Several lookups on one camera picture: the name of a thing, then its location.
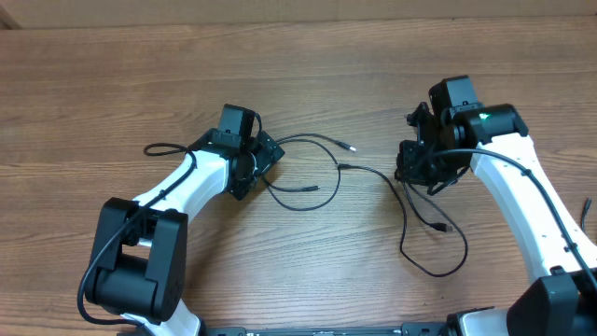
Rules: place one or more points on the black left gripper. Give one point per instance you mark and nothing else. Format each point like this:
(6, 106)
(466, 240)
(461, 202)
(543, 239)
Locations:
(266, 152)

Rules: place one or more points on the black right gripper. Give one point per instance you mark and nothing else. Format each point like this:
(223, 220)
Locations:
(410, 172)

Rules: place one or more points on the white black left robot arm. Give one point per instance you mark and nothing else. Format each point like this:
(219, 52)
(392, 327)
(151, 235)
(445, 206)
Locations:
(137, 270)

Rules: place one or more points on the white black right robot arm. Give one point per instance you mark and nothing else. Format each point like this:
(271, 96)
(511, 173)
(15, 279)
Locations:
(456, 133)

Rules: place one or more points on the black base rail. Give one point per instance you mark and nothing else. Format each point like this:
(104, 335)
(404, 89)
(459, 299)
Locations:
(406, 329)

